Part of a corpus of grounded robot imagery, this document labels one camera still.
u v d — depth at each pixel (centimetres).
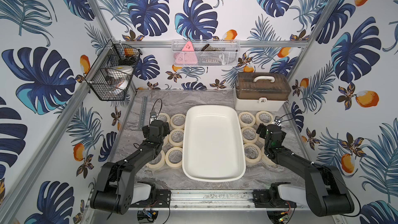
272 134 68
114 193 41
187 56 90
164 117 103
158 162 84
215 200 75
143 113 106
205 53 92
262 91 92
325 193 42
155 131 69
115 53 94
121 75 81
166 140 92
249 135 97
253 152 90
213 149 90
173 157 88
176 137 97
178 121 103
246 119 103
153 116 76
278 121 76
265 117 104
